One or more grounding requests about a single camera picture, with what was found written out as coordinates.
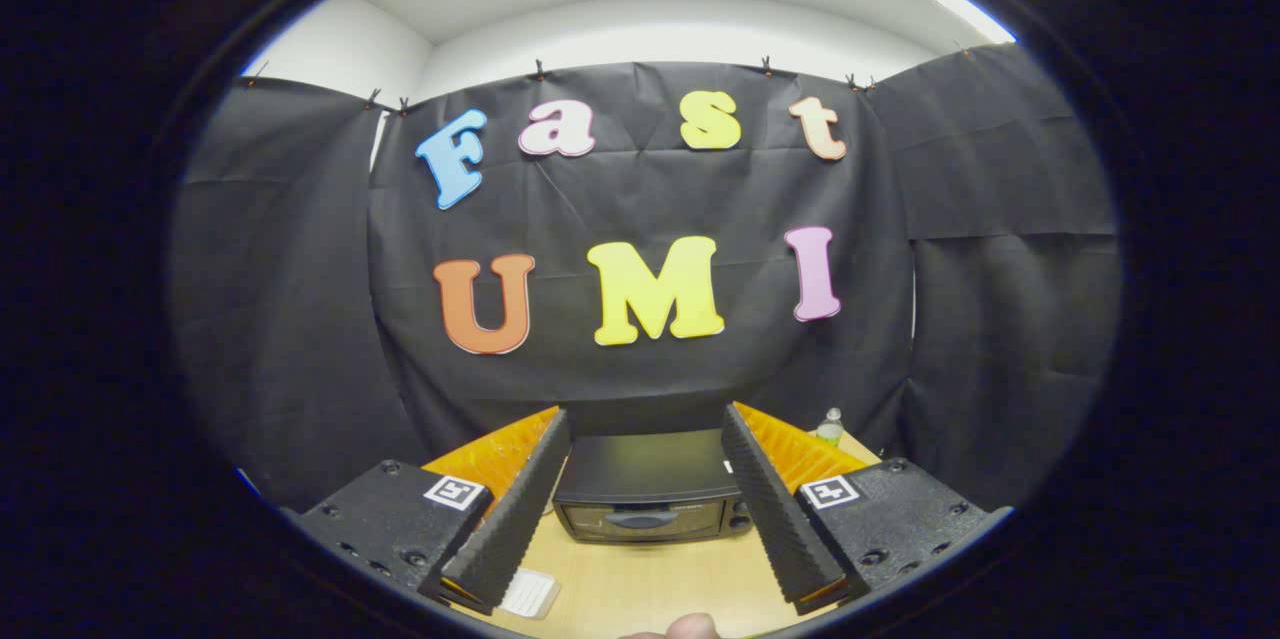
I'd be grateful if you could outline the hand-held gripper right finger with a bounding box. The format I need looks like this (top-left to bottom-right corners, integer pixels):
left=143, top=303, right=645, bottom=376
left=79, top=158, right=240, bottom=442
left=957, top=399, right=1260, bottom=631
left=720, top=402, right=1011, bottom=617

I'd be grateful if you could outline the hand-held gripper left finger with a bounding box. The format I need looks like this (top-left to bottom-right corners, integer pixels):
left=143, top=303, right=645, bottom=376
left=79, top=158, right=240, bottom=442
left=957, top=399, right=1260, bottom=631
left=285, top=407, right=573, bottom=617

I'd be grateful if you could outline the black toaster oven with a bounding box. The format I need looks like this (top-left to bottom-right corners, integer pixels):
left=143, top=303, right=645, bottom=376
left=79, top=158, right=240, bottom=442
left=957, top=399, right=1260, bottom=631
left=552, top=429, right=756, bottom=545

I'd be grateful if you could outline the white rectangular tray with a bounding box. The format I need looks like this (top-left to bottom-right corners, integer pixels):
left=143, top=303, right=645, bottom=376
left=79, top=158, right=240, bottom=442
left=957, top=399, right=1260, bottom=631
left=498, top=567, right=561, bottom=620

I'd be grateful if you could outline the long ceiling light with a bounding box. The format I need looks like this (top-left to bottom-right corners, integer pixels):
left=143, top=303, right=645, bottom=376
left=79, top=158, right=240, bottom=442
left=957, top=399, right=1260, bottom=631
left=933, top=0, right=1017, bottom=45

